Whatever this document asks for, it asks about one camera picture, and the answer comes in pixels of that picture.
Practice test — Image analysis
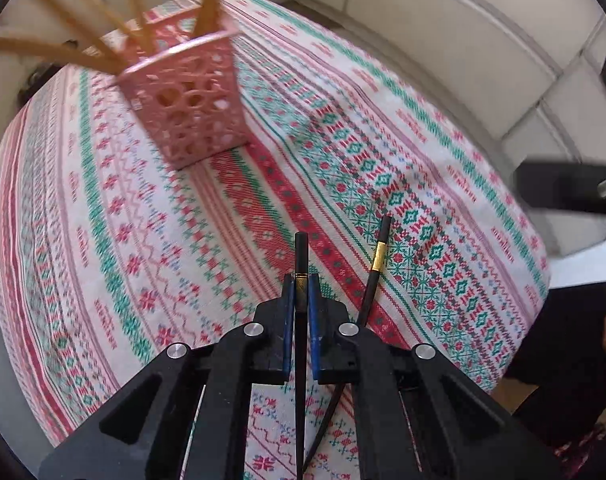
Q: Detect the black chopstick gold band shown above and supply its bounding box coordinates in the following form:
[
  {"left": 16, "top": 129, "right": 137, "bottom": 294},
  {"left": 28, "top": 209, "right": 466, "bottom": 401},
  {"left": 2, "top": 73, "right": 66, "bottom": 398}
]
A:
[
  {"left": 294, "top": 232, "right": 309, "bottom": 479},
  {"left": 303, "top": 214, "right": 392, "bottom": 471}
]

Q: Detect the patterned red green tablecloth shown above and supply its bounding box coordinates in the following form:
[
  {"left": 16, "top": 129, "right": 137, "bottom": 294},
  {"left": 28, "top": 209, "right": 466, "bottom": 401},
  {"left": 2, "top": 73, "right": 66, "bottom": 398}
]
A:
[{"left": 0, "top": 0, "right": 558, "bottom": 479}]

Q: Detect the pink perforated utensil holder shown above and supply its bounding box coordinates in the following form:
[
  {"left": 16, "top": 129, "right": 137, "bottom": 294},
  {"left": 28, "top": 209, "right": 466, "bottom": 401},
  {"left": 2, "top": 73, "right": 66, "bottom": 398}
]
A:
[{"left": 112, "top": 9, "right": 250, "bottom": 170}]

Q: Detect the floral magenta clothing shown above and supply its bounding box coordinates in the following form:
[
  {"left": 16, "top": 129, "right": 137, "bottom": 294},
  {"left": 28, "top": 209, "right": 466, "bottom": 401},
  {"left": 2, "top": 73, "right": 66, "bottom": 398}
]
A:
[{"left": 554, "top": 424, "right": 606, "bottom": 480}]

